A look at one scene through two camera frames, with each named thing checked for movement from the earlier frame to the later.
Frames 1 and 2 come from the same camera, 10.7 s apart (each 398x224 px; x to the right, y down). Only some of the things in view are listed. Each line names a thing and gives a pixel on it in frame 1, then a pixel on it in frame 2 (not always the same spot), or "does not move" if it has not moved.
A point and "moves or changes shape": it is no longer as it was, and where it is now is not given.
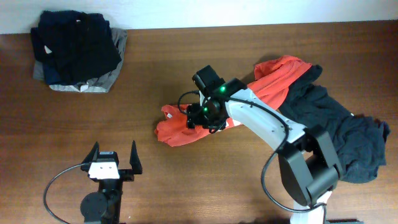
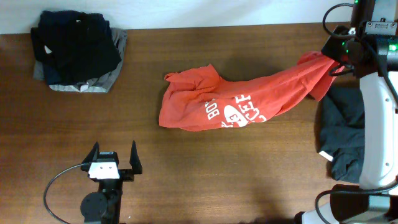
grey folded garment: (99, 84) does not move
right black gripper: (194, 117) -> (330, 46)
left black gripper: (127, 175) does not move
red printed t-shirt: (272, 78) moves or changes shape
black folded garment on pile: (81, 44) does not move
